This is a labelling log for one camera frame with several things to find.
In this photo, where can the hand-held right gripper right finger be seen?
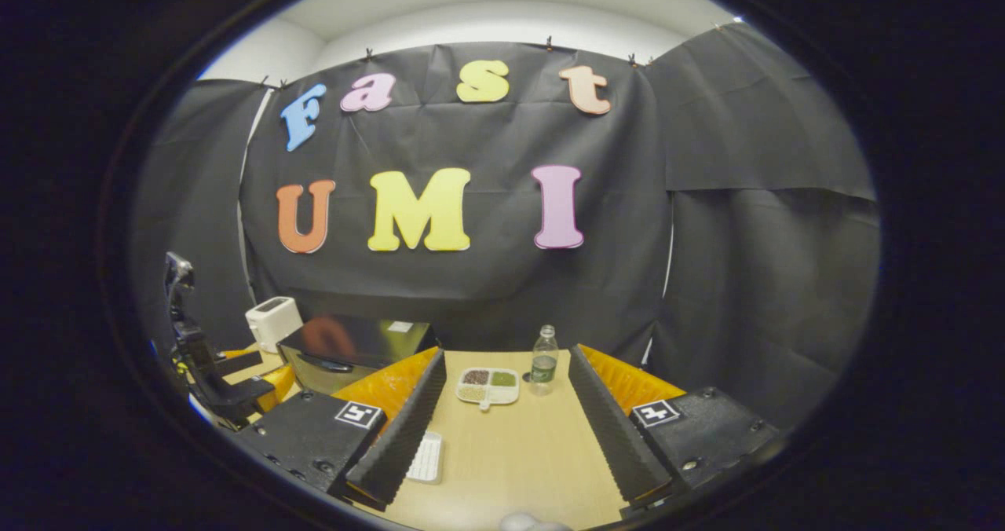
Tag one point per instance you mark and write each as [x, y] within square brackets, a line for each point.
[608, 429]

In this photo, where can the white toaster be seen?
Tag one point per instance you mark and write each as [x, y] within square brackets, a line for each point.
[275, 323]

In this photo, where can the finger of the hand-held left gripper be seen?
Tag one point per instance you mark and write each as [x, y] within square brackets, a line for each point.
[263, 393]
[239, 362]

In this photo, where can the clear plastic water bottle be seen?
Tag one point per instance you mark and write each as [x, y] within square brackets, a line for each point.
[544, 366]

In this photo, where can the black backdrop cloth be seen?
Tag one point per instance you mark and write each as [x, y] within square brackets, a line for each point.
[471, 280]

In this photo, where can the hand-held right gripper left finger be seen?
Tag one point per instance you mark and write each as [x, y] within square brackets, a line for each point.
[408, 429]

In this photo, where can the white divided tray of beans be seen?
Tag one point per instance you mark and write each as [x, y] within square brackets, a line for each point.
[487, 386]

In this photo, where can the black electric oven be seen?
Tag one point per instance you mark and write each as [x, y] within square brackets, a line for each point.
[353, 342]

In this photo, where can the white rectangular plate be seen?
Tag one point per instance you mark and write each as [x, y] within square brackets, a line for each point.
[426, 459]

